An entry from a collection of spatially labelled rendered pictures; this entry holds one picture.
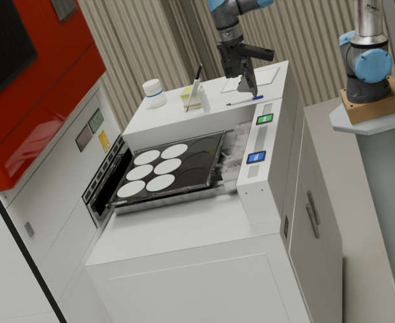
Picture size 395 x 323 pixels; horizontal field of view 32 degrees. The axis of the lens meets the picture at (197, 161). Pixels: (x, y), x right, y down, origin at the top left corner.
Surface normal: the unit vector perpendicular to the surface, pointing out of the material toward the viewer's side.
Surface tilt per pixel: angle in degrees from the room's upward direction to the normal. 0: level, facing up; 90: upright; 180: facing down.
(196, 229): 0
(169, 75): 90
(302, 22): 90
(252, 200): 90
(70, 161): 90
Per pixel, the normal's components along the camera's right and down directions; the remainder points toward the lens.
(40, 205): 0.93, -0.20
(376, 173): -0.55, 0.53
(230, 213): -0.33, -0.85
